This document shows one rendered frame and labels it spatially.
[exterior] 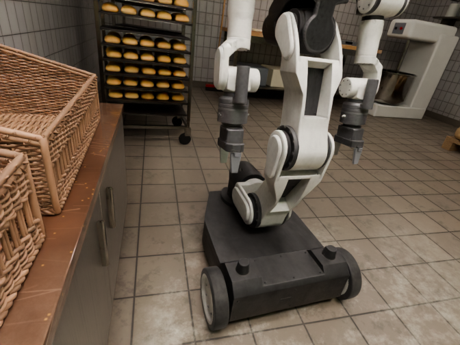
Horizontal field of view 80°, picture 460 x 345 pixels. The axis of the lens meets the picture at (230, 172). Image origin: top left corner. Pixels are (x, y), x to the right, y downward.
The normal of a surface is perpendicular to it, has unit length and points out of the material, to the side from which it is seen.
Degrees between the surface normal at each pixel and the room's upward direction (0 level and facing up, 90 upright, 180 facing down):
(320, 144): 66
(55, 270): 0
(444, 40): 90
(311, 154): 79
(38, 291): 0
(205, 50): 90
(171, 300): 0
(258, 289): 46
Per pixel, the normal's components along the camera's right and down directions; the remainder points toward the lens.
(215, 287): 0.18, -0.68
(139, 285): 0.13, -0.87
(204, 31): 0.24, 0.48
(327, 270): 0.31, -0.28
